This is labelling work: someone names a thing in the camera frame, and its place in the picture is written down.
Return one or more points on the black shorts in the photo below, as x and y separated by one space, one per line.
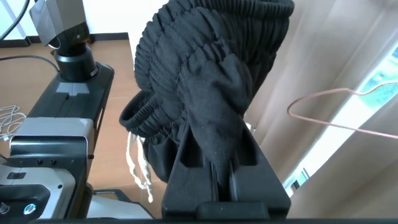
202 62

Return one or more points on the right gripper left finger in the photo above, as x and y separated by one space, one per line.
186 186

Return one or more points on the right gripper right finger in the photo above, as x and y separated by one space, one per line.
261 189

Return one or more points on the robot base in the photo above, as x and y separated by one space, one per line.
56 130

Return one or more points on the window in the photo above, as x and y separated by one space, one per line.
342 118

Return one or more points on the pink clothes hanger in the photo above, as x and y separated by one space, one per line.
311 119

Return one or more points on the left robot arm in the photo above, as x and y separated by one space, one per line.
74 65

